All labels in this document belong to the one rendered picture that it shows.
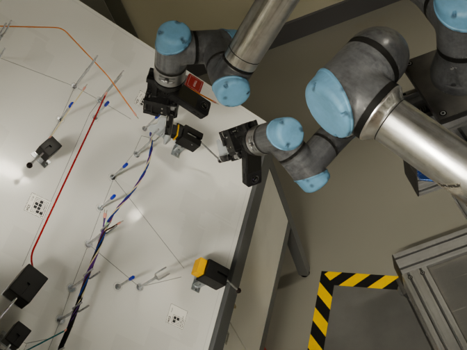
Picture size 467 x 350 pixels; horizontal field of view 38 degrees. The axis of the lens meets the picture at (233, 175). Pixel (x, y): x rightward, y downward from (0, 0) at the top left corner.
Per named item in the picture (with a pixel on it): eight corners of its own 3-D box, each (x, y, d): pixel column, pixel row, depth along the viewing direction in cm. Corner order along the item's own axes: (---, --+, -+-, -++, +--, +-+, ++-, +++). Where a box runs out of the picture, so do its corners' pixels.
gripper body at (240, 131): (240, 123, 175) (263, 117, 164) (251, 155, 175) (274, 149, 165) (216, 132, 171) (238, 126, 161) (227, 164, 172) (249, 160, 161)
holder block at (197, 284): (224, 306, 170) (245, 296, 163) (184, 285, 166) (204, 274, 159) (228, 290, 173) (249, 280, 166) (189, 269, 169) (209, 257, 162)
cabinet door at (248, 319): (290, 221, 239) (265, 148, 210) (258, 366, 207) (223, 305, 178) (283, 220, 240) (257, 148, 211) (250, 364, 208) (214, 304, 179)
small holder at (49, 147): (13, 168, 153) (23, 155, 148) (39, 146, 159) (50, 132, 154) (28, 182, 154) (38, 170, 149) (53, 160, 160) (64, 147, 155)
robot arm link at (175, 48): (198, 42, 144) (158, 44, 142) (192, 76, 153) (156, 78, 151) (192, 16, 148) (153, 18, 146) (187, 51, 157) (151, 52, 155)
